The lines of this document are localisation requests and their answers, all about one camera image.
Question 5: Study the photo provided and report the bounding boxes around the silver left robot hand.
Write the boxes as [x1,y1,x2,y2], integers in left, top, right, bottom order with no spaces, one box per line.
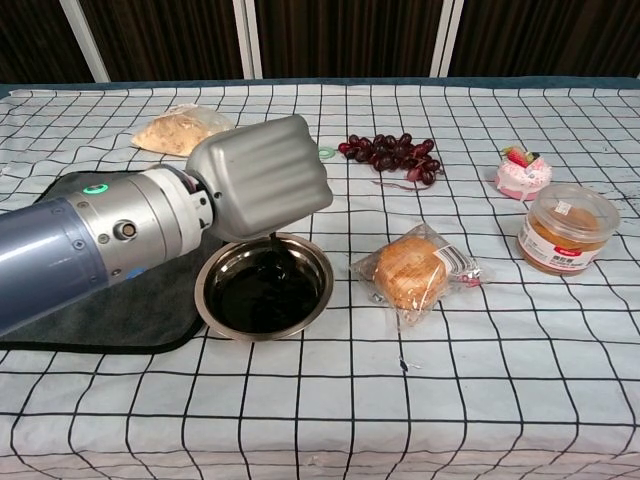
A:
[185,113,335,242]

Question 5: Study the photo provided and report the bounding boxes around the dark metal bowl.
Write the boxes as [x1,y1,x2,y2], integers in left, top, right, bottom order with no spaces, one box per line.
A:
[194,231,335,342]

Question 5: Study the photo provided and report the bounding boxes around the bag of beige flakes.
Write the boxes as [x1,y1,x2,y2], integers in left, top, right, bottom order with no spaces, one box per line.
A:
[130,103,236,157]

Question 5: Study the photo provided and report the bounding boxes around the teal table cover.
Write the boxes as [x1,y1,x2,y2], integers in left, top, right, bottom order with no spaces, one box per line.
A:
[0,74,640,99]

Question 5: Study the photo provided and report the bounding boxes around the dark red grape bunch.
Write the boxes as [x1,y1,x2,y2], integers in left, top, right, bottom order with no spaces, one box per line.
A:
[338,132,444,194]

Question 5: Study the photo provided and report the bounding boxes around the packaged bread bun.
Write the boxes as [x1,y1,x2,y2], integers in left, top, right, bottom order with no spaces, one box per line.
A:
[349,223,484,326]

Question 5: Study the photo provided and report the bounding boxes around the dark grey microfibre cloth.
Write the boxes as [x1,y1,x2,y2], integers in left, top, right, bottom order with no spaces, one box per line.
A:
[0,169,226,355]

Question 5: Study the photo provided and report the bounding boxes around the pink strawberry cake toy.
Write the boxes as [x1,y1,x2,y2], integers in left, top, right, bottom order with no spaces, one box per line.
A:
[495,145,554,202]

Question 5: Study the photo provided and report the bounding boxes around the checkered white tablecloth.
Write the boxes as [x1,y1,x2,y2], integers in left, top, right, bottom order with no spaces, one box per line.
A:
[0,82,640,480]

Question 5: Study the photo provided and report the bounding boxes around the clear jar brown contents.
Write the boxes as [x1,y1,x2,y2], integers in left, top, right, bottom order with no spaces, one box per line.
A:
[517,183,621,275]

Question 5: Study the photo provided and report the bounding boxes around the white partition post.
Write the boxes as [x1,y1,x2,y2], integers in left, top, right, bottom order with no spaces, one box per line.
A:
[232,0,264,80]
[59,0,111,83]
[429,0,466,78]

